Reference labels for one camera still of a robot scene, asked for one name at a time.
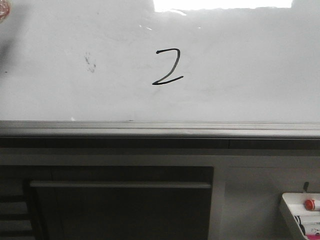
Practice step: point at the red round object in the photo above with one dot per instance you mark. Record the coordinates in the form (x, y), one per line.
(5, 8)

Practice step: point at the red capped whiteboard marker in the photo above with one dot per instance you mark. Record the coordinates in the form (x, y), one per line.
(312, 205)

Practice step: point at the white marker tray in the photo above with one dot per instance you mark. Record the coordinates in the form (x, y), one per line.
(291, 205)

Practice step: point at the black capped whiteboard marker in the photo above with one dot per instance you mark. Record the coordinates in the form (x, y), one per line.
(310, 225)

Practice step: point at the white whiteboard with frame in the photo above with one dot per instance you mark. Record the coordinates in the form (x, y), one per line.
(161, 68)

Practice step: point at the pink object in tray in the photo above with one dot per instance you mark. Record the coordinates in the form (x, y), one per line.
(313, 237)

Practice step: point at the dark cabinet panel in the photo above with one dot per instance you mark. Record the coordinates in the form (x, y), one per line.
(126, 202)

